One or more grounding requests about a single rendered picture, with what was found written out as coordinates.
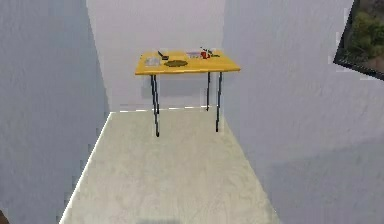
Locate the pale grey flat dish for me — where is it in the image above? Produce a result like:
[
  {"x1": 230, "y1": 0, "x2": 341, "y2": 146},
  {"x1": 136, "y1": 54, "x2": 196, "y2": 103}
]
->
[{"x1": 144, "y1": 56, "x2": 162, "y2": 67}]

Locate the dark olive round plate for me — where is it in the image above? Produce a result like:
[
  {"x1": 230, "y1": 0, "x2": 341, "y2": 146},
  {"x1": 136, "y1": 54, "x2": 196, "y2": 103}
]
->
[{"x1": 163, "y1": 59, "x2": 189, "y2": 68}]

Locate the black framed window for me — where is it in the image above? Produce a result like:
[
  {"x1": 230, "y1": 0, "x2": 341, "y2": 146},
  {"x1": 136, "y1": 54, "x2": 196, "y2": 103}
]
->
[{"x1": 333, "y1": 0, "x2": 384, "y2": 82}]

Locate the yellow table with black legs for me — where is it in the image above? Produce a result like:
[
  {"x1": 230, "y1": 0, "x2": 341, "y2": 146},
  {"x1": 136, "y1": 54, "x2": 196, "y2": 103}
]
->
[{"x1": 134, "y1": 49, "x2": 242, "y2": 138}]

